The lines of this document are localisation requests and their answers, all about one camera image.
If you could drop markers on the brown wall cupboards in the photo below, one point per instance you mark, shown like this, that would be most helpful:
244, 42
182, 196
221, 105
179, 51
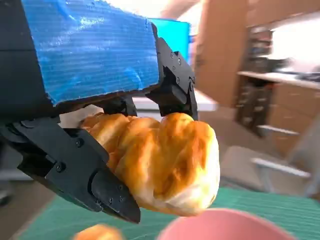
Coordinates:
220, 50

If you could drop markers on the pink bowl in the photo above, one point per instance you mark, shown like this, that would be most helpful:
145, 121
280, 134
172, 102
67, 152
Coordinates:
225, 227

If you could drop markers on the braided orange bread loaf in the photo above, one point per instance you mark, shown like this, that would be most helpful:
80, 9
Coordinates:
170, 162

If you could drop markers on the round bread bun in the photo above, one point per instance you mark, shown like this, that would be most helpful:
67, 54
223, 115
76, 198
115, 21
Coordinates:
100, 233

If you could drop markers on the green cutting mat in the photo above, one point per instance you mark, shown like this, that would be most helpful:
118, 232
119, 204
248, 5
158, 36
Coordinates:
275, 207

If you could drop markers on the blue lit screen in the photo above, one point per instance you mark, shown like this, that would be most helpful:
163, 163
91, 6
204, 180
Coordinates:
175, 37

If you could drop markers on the bare left hand blue tape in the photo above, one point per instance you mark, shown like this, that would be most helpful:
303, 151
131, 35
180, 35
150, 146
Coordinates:
87, 50

